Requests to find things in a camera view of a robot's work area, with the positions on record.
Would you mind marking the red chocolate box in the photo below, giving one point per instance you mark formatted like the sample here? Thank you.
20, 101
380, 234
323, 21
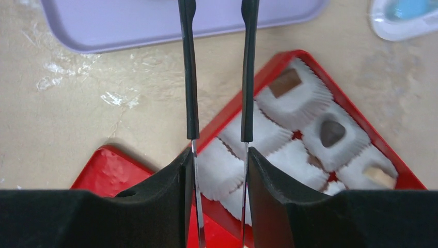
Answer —
407, 180

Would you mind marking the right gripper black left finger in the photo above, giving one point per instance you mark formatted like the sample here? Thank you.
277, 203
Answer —
153, 213

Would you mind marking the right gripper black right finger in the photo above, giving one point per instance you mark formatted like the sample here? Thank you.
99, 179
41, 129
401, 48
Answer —
287, 213

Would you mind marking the dark heart chocolate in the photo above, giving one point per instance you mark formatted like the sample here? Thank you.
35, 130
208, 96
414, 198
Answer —
331, 132

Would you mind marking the red box lid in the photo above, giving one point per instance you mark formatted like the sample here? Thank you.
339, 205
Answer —
110, 171

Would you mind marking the white blue oval package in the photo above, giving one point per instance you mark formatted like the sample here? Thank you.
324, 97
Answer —
403, 20

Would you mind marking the white paper cup liner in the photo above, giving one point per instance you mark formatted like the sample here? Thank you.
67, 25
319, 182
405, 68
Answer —
300, 106
292, 159
341, 153
267, 135
220, 172

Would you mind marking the lavender plastic tray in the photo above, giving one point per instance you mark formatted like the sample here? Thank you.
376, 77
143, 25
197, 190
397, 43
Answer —
102, 26

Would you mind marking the black handled metal tongs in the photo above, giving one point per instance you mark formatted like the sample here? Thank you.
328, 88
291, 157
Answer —
249, 11

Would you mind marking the beige square chocolate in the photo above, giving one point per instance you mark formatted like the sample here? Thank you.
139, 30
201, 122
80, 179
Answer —
380, 177

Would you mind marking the brown square chocolate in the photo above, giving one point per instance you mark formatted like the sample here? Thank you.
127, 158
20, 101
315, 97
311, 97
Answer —
285, 82

